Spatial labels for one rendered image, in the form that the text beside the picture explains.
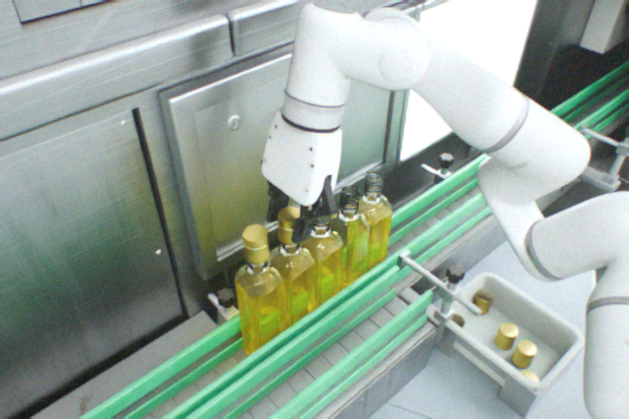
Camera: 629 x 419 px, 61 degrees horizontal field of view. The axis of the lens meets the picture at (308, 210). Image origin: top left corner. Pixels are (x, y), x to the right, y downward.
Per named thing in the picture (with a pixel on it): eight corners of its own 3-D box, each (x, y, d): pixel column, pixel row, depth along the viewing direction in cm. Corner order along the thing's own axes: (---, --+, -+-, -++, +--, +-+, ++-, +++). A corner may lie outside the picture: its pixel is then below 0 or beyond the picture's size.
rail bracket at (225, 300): (225, 318, 95) (216, 268, 86) (248, 342, 91) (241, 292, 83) (205, 329, 93) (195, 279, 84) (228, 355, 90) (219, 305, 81)
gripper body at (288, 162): (263, 96, 66) (252, 175, 72) (318, 131, 60) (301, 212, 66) (308, 91, 71) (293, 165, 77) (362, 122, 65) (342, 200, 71)
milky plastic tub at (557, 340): (478, 293, 115) (486, 267, 109) (575, 362, 102) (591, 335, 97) (426, 338, 106) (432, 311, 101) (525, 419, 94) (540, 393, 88)
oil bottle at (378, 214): (363, 267, 104) (371, 182, 90) (383, 283, 101) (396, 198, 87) (342, 281, 101) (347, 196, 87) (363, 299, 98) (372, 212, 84)
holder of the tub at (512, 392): (457, 281, 118) (464, 257, 113) (573, 363, 103) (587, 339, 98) (406, 323, 110) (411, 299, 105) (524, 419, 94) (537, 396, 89)
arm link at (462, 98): (488, 164, 65) (347, 76, 59) (462, 123, 76) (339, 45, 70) (539, 108, 62) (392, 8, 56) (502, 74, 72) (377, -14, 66)
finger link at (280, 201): (261, 172, 74) (255, 212, 77) (276, 183, 72) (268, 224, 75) (279, 168, 76) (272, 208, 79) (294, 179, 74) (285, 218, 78)
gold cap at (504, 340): (516, 343, 104) (522, 329, 101) (505, 353, 102) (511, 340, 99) (501, 331, 106) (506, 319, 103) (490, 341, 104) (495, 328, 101)
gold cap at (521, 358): (534, 361, 101) (541, 348, 98) (524, 372, 99) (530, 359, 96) (518, 349, 103) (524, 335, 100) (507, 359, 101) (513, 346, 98)
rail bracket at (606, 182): (562, 180, 140) (593, 104, 125) (626, 211, 130) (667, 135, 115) (552, 188, 137) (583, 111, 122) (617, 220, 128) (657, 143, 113)
